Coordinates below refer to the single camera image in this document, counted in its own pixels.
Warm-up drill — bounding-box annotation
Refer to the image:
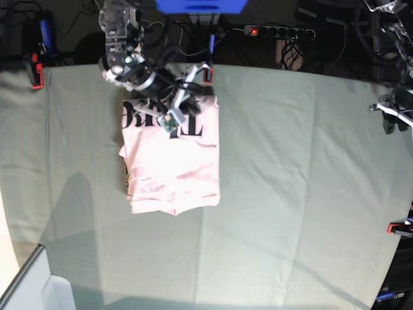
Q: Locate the red black right clamp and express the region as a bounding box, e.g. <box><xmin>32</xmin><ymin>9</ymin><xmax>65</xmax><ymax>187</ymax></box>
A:
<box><xmin>387</xmin><ymin>218</ymin><xmax>413</xmax><ymax>238</ymax></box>

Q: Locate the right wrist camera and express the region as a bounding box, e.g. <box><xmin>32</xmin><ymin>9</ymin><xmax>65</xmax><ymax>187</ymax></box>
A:
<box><xmin>157</xmin><ymin>109</ymin><xmax>186</xmax><ymax>133</ymax></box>

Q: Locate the red black left clamp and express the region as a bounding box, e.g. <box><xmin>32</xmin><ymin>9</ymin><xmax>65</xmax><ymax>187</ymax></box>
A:
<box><xmin>23</xmin><ymin>53</ymin><xmax>44</xmax><ymax>90</ymax></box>

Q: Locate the white power strip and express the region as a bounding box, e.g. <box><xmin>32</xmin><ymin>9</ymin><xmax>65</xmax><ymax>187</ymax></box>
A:
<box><xmin>243</xmin><ymin>25</ymin><xmax>317</xmax><ymax>41</ymax></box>

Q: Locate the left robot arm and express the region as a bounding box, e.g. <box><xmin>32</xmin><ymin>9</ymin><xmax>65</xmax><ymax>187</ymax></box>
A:
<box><xmin>354</xmin><ymin>1</ymin><xmax>412</xmax><ymax>134</ymax></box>

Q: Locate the red black centre clamp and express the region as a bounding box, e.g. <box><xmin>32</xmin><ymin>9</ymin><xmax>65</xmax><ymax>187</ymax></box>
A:
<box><xmin>203</xmin><ymin>66</ymin><xmax>214</xmax><ymax>85</ymax></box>

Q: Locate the white cable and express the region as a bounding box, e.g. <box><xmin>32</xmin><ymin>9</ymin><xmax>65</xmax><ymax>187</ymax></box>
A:
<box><xmin>141</xmin><ymin>19</ymin><xmax>214</xmax><ymax>63</ymax></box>

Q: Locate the white plastic bin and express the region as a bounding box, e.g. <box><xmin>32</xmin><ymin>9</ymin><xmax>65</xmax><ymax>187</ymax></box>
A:
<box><xmin>1</xmin><ymin>245</ymin><xmax>76</xmax><ymax>310</ymax></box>

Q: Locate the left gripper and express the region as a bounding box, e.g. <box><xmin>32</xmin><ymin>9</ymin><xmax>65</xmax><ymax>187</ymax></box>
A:
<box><xmin>369</xmin><ymin>88</ymin><xmax>412</xmax><ymax>134</ymax></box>

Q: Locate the pink t-shirt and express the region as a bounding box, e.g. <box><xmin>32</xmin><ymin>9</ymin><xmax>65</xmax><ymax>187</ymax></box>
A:
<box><xmin>119</xmin><ymin>96</ymin><xmax>221</xmax><ymax>216</ymax></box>

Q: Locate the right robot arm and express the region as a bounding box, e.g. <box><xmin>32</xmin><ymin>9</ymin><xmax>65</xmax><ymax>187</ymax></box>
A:
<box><xmin>99</xmin><ymin>1</ymin><xmax>204</xmax><ymax>116</ymax></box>

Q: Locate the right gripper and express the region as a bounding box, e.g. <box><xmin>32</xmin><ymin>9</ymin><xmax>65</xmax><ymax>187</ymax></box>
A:
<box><xmin>141</xmin><ymin>63</ymin><xmax>207</xmax><ymax>116</ymax></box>

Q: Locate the grey-green table cloth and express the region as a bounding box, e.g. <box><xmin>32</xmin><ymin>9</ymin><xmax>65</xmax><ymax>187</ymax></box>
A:
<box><xmin>1</xmin><ymin>65</ymin><xmax>412</xmax><ymax>309</ymax></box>

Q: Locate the red black clamp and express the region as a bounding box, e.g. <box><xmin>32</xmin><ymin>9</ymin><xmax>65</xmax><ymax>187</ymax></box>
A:
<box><xmin>23</xmin><ymin>53</ymin><xmax>44</xmax><ymax>90</ymax></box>
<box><xmin>203</xmin><ymin>66</ymin><xmax>214</xmax><ymax>85</ymax></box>
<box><xmin>387</xmin><ymin>218</ymin><xmax>413</xmax><ymax>238</ymax></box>

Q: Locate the black cable bundle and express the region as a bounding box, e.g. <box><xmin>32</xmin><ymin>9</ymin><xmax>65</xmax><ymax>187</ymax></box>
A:
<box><xmin>277</xmin><ymin>39</ymin><xmax>305</xmax><ymax>70</ymax></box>

